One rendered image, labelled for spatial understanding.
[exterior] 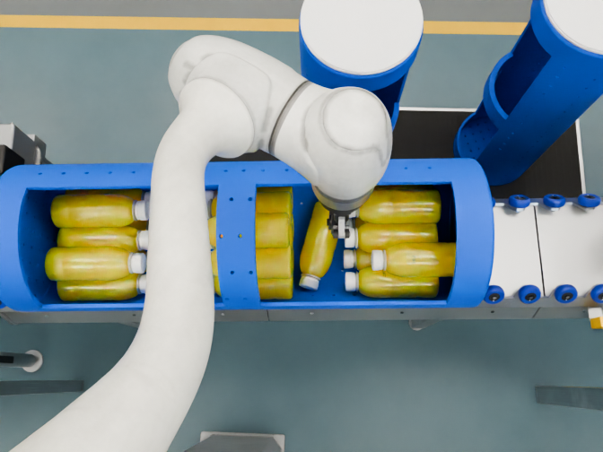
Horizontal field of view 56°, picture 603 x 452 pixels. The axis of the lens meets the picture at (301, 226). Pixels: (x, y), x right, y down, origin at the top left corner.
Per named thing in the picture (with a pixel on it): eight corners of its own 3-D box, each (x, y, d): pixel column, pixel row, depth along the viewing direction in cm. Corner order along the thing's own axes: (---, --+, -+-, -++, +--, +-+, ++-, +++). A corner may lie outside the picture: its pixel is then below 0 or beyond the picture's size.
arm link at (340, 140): (399, 153, 75) (314, 107, 77) (420, 97, 60) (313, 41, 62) (359, 221, 73) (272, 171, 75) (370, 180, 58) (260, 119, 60)
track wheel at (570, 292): (581, 289, 117) (578, 282, 118) (559, 290, 117) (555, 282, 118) (575, 305, 119) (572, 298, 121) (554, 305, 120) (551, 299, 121)
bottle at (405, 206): (434, 188, 114) (353, 189, 114) (441, 189, 107) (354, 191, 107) (434, 221, 114) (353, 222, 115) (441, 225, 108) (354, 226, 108)
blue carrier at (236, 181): (459, 312, 121) (502, 300, 93) (49, 316, 123) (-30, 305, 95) (450, 182, 127) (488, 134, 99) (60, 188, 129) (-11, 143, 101)
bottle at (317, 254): (309, 201, 121) (288, 274, 117) (327, 198, 116) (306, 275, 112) (332, 212, 125) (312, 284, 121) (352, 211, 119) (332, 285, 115)
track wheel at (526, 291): (545, 290, 117) (541, 282, 119) (522, 290, 117) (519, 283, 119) (539, 305, 120) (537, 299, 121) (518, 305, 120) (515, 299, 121)
